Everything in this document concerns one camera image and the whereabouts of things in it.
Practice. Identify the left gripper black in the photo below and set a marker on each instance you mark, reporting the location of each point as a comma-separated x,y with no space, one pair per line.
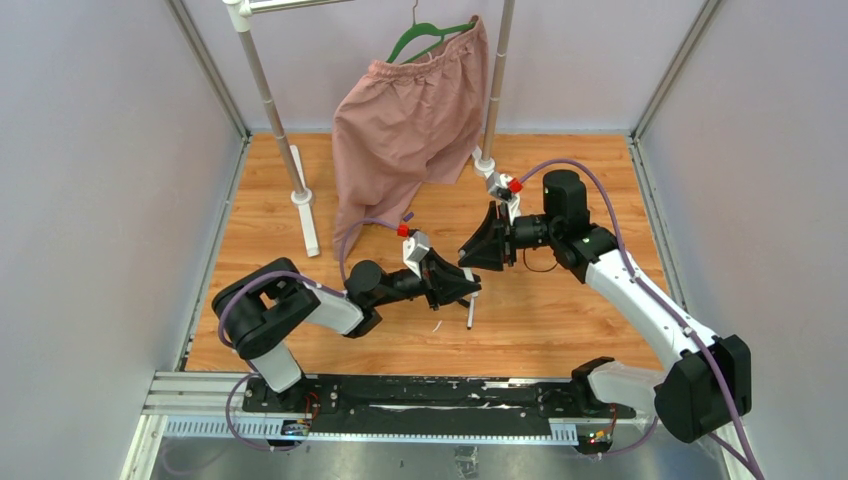
444,284

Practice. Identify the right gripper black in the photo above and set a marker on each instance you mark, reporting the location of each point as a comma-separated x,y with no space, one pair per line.
494,242

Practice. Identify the white marker grey tip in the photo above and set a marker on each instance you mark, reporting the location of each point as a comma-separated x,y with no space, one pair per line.
470,312

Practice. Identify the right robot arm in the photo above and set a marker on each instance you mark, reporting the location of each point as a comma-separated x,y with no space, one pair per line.
705,379

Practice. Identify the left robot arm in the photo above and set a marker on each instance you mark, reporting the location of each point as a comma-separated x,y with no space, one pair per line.
258,312

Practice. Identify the pink shorts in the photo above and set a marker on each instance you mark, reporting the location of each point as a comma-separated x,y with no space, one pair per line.
404,125

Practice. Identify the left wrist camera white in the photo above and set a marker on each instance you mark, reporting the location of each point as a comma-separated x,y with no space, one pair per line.
414,250

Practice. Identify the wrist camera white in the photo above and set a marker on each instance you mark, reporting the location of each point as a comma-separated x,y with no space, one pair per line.
505,188
414,250

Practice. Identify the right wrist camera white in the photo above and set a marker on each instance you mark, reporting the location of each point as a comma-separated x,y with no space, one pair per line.
505,188

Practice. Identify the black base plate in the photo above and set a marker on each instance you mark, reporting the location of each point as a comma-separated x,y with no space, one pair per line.
435,407

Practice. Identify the aluminium frame rail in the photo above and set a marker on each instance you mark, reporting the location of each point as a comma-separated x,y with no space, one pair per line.
204,425

